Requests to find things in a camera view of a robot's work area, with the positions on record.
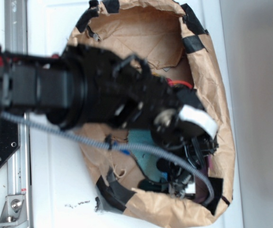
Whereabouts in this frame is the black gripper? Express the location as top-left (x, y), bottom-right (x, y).
top-left (155, 136), bottom-right (220, 199)

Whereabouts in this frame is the multicolour twisted rope toy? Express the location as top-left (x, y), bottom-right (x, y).
top-left (148, 74), bottom-right (194, 89)

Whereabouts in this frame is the dark green plastic pickle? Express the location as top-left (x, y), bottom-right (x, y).
top-left (138, 179), bottom-right (167, 192)

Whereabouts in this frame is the brown paper bag bin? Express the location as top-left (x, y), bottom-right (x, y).
top-left (68, 0), bottom-right (235, 228)

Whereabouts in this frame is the grey braided cable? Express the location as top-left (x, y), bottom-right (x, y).
top-left (0, 106), bottom-right (215, 207)

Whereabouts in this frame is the teal cloth rag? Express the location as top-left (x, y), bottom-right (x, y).
top-left (128, 130), bottom-right (166, 182)

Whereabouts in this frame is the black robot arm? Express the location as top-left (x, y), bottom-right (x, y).
top-left (0, 45), bottom-right (218, 205)

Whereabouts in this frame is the aluminium extrusion rail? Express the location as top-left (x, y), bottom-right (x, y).
top-left (4, 0), bottom-right (33, 228)

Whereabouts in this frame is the metal corner bracket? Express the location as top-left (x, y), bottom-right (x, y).
top-left (0, 194), bottom-right (29, 228)

